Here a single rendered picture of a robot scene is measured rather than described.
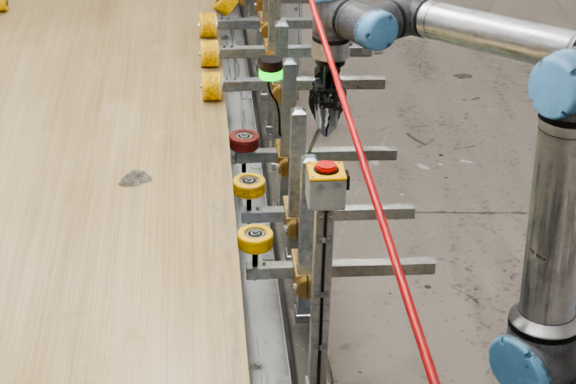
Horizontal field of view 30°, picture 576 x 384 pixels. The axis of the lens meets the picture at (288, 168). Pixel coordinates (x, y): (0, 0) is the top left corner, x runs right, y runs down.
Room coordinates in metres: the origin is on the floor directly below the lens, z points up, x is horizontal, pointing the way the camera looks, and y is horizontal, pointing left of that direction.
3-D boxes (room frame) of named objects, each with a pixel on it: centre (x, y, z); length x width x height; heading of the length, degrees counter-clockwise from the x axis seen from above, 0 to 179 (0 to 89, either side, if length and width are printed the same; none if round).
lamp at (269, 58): (2.53, 0.05, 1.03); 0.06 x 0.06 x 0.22; 6
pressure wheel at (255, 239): (2.06, 0.07, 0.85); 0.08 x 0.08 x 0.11
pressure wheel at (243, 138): (2.56, 0.12, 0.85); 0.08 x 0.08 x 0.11
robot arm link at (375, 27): (2.28, -0.17, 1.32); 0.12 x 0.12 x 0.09; 38
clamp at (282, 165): (2.55, 0.01, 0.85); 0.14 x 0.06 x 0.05; 6
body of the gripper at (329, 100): (2.35, -0.09, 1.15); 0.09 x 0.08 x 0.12; 6
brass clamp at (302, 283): (2.05, -0.04, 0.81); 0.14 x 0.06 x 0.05; 6
